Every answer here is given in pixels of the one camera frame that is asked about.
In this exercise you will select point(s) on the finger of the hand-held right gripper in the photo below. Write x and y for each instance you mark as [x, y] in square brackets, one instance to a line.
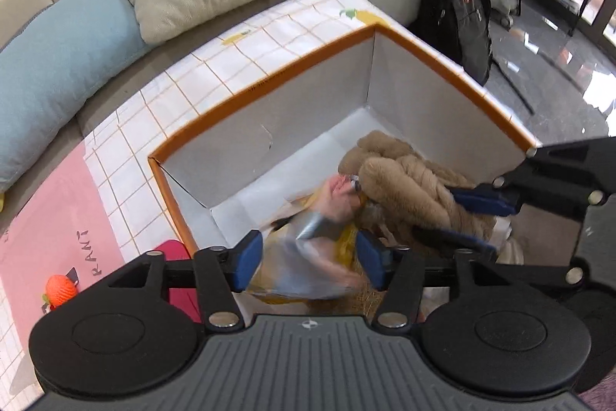
[469, 242]
[481, 201]

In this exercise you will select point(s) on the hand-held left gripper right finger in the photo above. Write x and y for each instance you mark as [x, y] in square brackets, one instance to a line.
[370, 257]

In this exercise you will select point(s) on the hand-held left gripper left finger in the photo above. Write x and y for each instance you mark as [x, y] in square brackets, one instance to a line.
[250, 259]

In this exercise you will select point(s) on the silver yellow foil packet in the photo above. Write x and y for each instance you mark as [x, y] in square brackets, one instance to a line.
[298, 257]

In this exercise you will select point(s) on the pink cloth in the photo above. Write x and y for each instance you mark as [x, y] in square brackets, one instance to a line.
[337, 199]

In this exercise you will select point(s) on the brown knotted plush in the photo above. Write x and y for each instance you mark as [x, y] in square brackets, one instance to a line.
[409, 184]

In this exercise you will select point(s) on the orange cardboard box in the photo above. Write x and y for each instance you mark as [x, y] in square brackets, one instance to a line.
[288, 112]

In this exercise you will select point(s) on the pink fluffy rug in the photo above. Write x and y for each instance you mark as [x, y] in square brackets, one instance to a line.
[606, 387]

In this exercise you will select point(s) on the pink white grid blanket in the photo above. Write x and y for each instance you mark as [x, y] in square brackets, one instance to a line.
[120, 170]

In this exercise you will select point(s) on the black backpack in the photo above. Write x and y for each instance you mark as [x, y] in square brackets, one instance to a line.
[457, 16]

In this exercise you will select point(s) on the orange knitted toy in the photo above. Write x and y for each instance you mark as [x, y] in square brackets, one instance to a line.
[60, 290]

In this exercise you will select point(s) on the blue pillow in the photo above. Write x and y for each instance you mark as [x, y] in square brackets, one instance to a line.
[48, 74]

